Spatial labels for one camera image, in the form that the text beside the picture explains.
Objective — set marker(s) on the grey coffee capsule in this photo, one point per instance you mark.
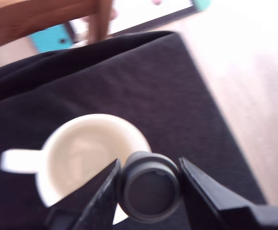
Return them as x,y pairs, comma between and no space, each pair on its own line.
150,191

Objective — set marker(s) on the blue illustrated coffee mug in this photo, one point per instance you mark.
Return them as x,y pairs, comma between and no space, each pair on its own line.
81,155

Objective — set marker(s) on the black tablecloth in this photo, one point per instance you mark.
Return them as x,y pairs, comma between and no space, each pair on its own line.
153,95

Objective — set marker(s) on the teal box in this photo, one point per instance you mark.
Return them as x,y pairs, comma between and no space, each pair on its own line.
50,39

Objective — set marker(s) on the wooden ladder-back chair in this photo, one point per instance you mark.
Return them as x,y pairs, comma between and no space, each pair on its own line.
21,24

